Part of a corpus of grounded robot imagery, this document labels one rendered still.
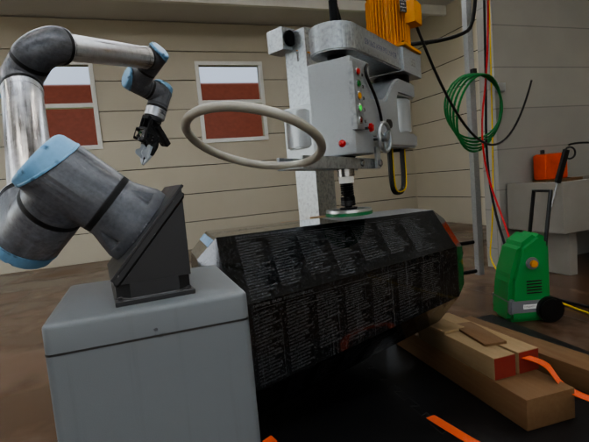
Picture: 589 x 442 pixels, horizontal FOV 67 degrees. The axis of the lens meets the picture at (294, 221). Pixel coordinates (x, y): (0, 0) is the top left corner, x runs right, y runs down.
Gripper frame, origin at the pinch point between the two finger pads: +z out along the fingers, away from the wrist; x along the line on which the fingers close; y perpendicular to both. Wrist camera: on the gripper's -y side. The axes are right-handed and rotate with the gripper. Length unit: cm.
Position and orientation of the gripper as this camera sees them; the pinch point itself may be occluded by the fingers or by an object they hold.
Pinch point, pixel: (145, 162)
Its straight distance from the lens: 209.7
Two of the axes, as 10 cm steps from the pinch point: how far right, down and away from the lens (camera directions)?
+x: 8.9, 1.6, -4.3
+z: -2.3, 9.6, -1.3
